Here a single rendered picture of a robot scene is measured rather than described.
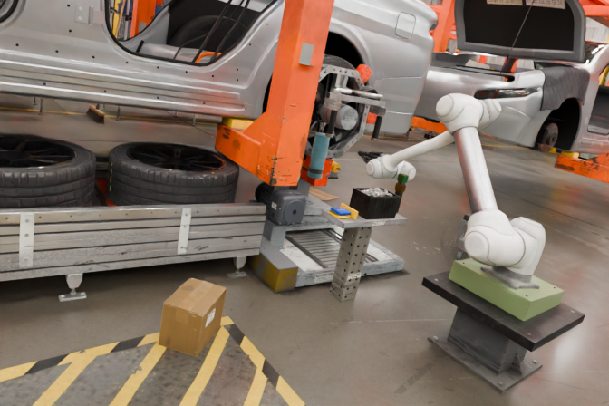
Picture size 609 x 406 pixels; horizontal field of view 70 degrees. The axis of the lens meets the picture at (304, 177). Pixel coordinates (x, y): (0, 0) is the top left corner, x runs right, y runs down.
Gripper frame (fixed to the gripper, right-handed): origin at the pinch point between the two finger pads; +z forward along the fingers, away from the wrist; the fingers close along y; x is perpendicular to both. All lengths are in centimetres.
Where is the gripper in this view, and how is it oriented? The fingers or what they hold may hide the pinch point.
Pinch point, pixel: (362, 154)
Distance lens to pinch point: 274.1
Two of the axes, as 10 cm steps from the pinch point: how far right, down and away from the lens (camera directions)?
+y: 7.1, -6.7, 2.4
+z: -5.5, -3.0, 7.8
